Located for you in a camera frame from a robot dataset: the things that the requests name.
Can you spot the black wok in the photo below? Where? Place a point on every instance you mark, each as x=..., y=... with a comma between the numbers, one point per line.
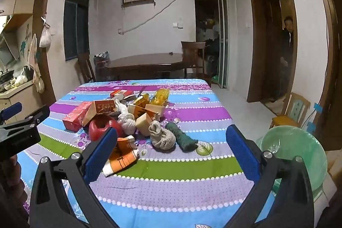
x=6, y=75

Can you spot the white sock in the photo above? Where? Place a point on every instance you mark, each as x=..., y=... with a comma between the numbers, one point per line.
x=127, y=122

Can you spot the red white cigarette box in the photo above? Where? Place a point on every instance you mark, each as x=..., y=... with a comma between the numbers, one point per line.
x=116, y=93

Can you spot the range hood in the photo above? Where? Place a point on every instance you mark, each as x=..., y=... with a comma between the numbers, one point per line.
x=6, y=49

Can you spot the orange white printed packet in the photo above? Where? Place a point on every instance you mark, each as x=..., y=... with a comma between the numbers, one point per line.
x=123, y=156

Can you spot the brown wooden door with frame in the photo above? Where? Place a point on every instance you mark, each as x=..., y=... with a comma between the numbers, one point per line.
x=252, y=30

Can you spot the brown cardboard box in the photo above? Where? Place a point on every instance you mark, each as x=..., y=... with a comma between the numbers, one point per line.
x=103, y=107

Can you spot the black plastic bag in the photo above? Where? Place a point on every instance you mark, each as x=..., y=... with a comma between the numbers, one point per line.
x=211, y=43

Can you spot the kitchen counter cabinet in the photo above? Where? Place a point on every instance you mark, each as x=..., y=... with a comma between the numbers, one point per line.
x=10, y=102

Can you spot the white light switch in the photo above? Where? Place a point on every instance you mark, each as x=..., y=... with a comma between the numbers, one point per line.
x=177, y=25

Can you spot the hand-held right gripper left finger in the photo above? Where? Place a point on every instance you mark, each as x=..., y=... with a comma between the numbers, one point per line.
x=100, y=156

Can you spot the dark wooden dining table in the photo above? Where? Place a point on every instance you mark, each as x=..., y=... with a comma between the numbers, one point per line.
x=144, y=61

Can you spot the beige kitchen wall cabinet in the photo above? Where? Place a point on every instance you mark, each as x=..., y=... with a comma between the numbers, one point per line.
x=18, y=3

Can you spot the black pen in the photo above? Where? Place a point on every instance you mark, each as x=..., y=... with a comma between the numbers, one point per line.
x=142, y=91

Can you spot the dark wooden chair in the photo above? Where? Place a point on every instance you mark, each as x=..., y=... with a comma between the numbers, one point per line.
x=192, y=53
x=85, y=67

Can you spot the green lined trash bin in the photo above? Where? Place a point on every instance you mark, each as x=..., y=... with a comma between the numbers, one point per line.
x=291, y=142

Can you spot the beige rolled sock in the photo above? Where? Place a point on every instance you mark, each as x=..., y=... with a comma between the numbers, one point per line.
x=161, y=137

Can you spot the red paper box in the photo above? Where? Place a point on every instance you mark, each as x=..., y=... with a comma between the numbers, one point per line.
x=76, y=115

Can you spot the green plastic bag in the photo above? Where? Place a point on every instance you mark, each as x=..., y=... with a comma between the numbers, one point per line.
x=215, y=80

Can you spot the dark bag with items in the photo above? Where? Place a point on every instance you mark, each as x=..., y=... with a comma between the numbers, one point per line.
x=101, y=57

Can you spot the person's left hand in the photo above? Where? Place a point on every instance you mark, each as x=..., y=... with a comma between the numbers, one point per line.
x=17, y=172

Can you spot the yellow plastic bag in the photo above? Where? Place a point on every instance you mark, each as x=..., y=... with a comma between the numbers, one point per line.
x=160, y=97

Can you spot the blue tape piece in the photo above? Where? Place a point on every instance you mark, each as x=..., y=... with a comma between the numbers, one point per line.
x=317, y=107
x=311, y=126

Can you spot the aluminium sliding door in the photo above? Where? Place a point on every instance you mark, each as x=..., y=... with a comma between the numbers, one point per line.
x=223, y=38

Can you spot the dark green rolled sock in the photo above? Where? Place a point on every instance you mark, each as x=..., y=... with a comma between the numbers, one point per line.
x=183, y=138

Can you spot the beige hanging cloth bag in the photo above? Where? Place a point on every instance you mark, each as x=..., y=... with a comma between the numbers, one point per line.
x=33, y=51

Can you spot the small light wooden chair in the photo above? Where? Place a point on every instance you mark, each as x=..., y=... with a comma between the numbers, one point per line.
x=283, y=119

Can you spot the dark window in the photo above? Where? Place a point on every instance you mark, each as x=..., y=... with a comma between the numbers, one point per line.
x=76, y=25

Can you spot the orange printed box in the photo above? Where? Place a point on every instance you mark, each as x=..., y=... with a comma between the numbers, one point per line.
x=141, y=102

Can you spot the white hanging plastic bag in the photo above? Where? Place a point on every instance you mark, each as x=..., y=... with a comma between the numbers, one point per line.
x=45, y=37

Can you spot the red apple-shaped container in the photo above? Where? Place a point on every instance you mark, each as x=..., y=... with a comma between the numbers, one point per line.
x=100, y=127

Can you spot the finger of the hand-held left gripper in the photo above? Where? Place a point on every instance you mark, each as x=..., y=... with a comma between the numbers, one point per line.
x=37, y=115
x=12, y=110

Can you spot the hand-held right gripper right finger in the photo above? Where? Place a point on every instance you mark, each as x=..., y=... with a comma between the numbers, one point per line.
x=241, y=153

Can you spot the yellow sponge cube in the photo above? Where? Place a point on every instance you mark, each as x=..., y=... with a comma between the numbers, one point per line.
x=144, y=123

